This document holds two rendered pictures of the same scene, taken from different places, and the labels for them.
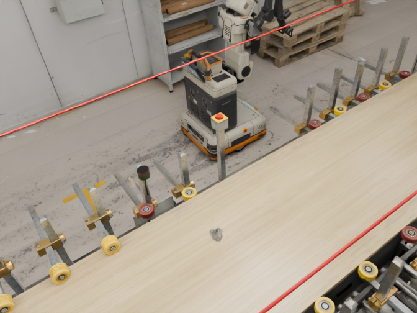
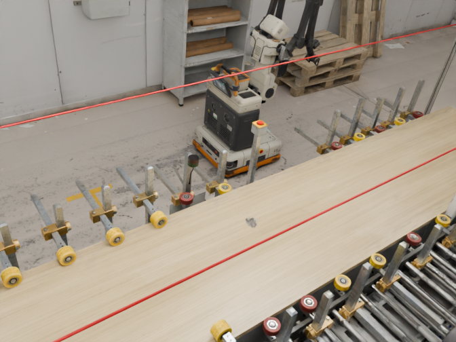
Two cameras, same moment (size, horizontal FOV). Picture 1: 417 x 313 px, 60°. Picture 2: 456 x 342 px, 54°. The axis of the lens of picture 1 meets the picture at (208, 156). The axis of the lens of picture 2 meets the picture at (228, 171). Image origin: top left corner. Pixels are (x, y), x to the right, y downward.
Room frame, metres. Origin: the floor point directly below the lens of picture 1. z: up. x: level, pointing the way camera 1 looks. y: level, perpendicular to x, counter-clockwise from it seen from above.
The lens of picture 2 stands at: (-0.72, 0.42, 2.66)
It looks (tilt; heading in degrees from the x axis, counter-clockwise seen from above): 37 degrees down; 352
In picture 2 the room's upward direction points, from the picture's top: 8 degrees clockwise
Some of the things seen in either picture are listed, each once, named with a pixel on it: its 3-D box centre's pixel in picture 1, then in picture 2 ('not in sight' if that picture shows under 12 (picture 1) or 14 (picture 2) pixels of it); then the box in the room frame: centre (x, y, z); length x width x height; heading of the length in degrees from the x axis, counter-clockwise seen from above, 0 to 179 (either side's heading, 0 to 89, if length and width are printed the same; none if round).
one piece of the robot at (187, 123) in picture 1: (195, 131); (211, 146); (2.78, 0.10, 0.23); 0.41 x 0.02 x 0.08; 31
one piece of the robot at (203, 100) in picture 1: (212, 90); (234, 107); (2.92, -0.09, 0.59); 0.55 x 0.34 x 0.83; 31
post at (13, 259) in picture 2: not in sight; (11, 258); (0.82, 1.20, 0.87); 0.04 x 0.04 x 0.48; 32
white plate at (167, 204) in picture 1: (154, 211); (187, 203); (1.39, 0.34, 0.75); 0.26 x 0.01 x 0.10; 122
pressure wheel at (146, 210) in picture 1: (147, 215); (186, 203); (1.28, 0.36, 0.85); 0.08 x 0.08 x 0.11
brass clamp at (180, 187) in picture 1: (183, 188); (216, 185); (1.48, 0.16, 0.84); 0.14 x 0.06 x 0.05; 122
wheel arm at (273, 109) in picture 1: (291, 121); (315, 142); (2.08, -0.62, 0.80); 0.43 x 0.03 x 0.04; 32
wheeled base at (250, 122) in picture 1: (222, 123); (237, 142); (2.97, -0.17, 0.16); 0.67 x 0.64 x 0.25; 121
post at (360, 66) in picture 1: (354, 91); (372, 123); (2.29, -1.13, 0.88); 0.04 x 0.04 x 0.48; 32
